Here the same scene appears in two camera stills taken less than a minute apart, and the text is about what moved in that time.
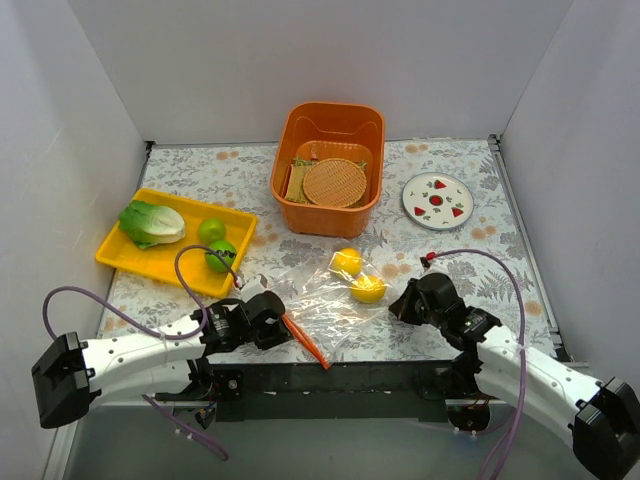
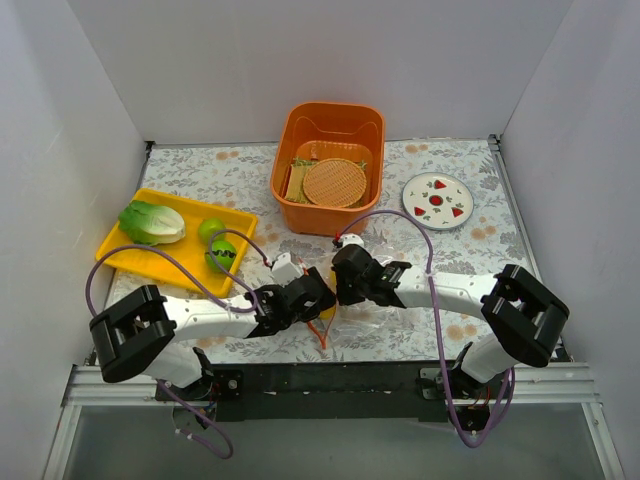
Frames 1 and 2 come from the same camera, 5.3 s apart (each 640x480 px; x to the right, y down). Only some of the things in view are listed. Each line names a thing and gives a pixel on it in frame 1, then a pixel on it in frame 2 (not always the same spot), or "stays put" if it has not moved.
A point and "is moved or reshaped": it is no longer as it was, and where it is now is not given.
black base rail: (365, 390) stays put
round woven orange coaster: (335, 182) stays put
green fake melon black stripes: (226, 250) stays put
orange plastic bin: (327, 167) stays put
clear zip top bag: (339, 307) is moved or reshaped
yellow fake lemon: (368, 289) is moved or reshaped
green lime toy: (211, 230) stays put
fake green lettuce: (151, 224) stays put
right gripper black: (407, 304) -> (343, 279)
